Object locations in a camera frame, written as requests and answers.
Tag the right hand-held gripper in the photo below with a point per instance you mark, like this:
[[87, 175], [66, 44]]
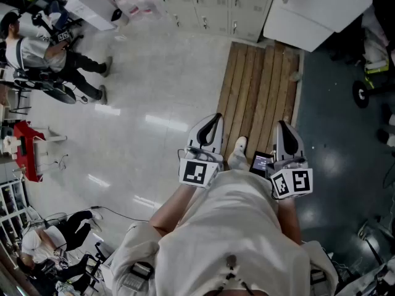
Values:
[[293, 180]]

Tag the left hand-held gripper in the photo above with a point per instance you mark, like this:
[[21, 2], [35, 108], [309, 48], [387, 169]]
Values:
[[197, 171]]

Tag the grey metal locker cabinet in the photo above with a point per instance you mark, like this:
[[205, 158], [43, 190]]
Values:
[[216, 5]]

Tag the person's right forearm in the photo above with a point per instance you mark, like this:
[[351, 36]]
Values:
[[290, 220]]

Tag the person's left forearm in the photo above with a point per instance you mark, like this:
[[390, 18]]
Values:
[[172, 208]]

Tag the small black screen device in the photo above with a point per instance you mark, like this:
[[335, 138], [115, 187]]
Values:
[[260, 163]]

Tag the person's white shoe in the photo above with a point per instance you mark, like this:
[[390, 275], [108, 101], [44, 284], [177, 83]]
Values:
[[240, 148]]

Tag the wooden slat pallet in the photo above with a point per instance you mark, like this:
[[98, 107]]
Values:
[[256, 85]]

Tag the black wheel stand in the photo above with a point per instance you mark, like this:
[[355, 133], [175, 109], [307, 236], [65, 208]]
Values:
[[360, 94]]

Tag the person's white shirt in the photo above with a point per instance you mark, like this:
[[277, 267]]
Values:
[[231, 227]]

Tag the yellow black machine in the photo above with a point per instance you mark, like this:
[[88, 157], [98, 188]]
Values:
[[376, 69]]

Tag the black round object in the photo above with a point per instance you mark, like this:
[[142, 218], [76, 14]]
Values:
[[116, 15]]

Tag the white metal rack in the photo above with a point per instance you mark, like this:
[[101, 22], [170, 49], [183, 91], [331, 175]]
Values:
[[54, 137]]

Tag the large white box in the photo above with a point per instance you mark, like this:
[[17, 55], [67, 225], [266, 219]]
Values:
[[89, 5]]

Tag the white shelf unit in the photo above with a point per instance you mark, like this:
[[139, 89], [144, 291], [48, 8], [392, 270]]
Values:
[[15, 205]]

